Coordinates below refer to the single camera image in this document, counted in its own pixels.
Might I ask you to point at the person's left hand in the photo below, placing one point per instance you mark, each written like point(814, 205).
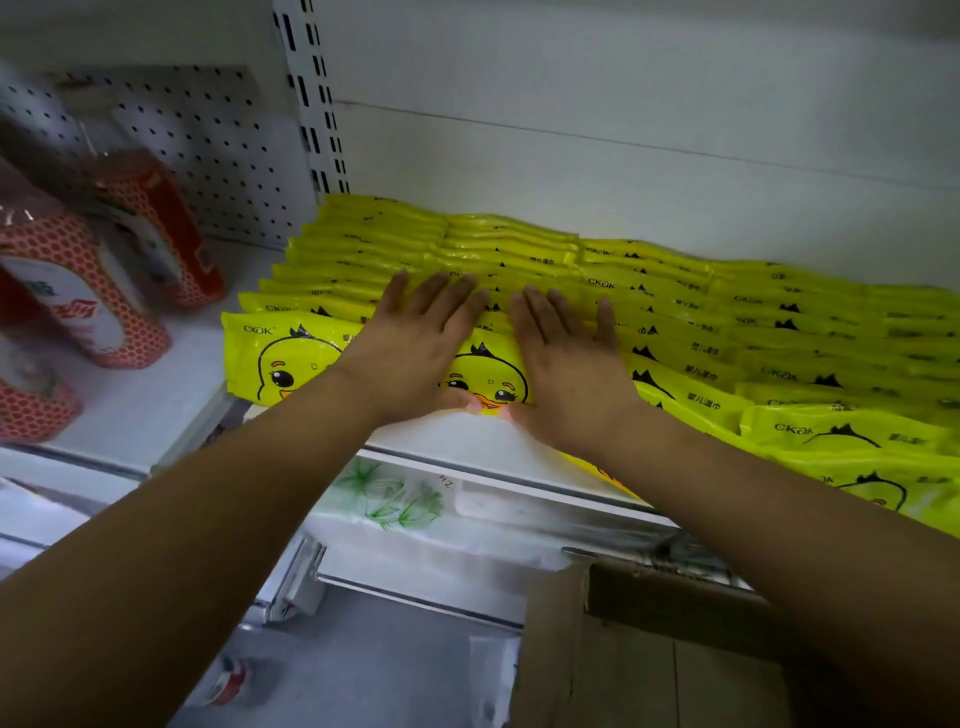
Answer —
point(405, 353)

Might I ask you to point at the person's right hand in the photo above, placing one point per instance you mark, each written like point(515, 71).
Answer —
point(578, 383)

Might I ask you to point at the white metal shelf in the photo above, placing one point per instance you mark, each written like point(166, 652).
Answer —
point(600, 120)

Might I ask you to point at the brown cardboard box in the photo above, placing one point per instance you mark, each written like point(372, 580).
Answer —
point(630, 660)

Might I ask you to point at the person's left forearm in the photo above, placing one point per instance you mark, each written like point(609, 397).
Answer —
point(150, 570)

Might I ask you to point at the person's right forearm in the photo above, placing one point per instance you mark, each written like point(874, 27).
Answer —
point(810, 540)

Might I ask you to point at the white duck tissue pack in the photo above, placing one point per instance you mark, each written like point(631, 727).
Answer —
point(555, 518)

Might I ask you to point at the white pegboard shelf unit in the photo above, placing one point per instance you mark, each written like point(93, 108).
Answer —
point(225, 150)

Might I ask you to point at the green white tissue pack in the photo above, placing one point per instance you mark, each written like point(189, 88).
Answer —
point(383, 495)

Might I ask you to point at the pack of red-capped bottles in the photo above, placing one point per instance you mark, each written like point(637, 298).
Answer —
point(225, 683)

